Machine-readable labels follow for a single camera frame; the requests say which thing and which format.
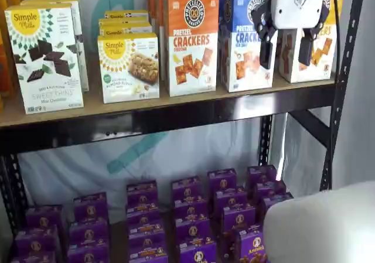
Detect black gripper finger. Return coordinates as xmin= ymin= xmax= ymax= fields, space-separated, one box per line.
xmin=250 ymin=0 xmax=279 ymax=70
xmin=298 ymin=0 xmax=330 ymax=67

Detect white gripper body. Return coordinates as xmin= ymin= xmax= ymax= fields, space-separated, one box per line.
xmin=265 ymin=0 xmax=326 ymax=30

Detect blue white pretzel crackers box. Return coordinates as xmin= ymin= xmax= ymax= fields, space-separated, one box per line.
xmin=218 ymin=0 xmax=278 ymax=94

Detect yellow white pretzel crackers box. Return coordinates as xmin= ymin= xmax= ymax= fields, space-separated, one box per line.
xmin=276 ymin=0 xmax=345 ymax=84

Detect orange cheddar pretzel crackers box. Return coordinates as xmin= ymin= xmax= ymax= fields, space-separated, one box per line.
xmin=162 ymin=0 xmax=220 ymax=98
xmin=147 ymin=0 xmax=190 ymax=26
xmin=154 ymin=0 xmax=206 ymax=81

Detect black metal shelf rack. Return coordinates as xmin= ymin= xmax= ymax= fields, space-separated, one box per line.
xmin=0 ymin=0 xmax=367 ymax=263

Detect purple Annie's snack box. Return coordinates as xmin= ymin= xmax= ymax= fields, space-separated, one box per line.
xmin=207 ymin=168 xmax=237 ymax=192
xmin=174 ymin=197 xmax=209 ymax=220
xmin=66 ymin=244 xmax=111 ymax=263
xmin=128 ymin=214 xmax=165 ymax=235
xmin=213 ymin=188 xmax=247 ymax=210
xmin=15 ymin=225 xmax=59 ymax=254
xmin=126 ymin=180 xmax=159 ymax=207
xmin=10 ymin=250 xmax=58 ymax=263
xmin=247 ymin=165 xmax=278 ymax=185
xmin=225 ymin=229 xmax=268 ymax=263
xmin=254 ymin=180 xmax=287 ymax=200
xmin=130 ymin=245 xmax=170 ymax=263
xmin=126 ymin=203 xmax=161 ymax=220
xmin=171 ymin=176 xmax=203 ymax=201
xmin=128 ymin=230 xmax=168 ymax=251
xmin=221 ymin=206 xmax=256 ymax=233
xmin=73 ymin=192 xmax=108 ymax=223
xmin=25 ymin=204 xmax=64 ymax=231
xmin=178 ymin=241 xmax=218 ymax=263
xmin=69 ymin=218 xmax=110 ymax=248
xmin=260 ymin=195 xmax=294 ymax=218
xmin=175 ymin=217 xmax=211 ymax=244

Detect Simple Mills almond bars box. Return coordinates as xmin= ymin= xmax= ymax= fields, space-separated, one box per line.
xmin=98 ymin=16 xmax=151 ymax=26
xmin=98 ymin=21 xmax=154 ymax=37
xmin=97 ymin=32 xmax=161 ymax=104
xmin=104 ymin=9 xmax=149 ymax=20

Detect wooden shelf board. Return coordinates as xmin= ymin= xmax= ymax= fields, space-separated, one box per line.
xmin=0 ymin=69 xmax=336 ymax=128

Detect Simple Mills sweet thins box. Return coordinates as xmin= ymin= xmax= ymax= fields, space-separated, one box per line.
xmin=19 ymin=0 xmax=90 ymax=93
xmin=4 ymin=2 xmax=85 ymax=115

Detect white backdrop sheet teal logo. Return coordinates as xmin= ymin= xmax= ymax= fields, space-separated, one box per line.
xmin=17 ymin=0 xmax=287 ymax=217

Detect purple Annie's snack boxes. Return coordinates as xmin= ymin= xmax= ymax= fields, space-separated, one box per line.
xmin=63 ymin=210 xmax=182 ymax=263

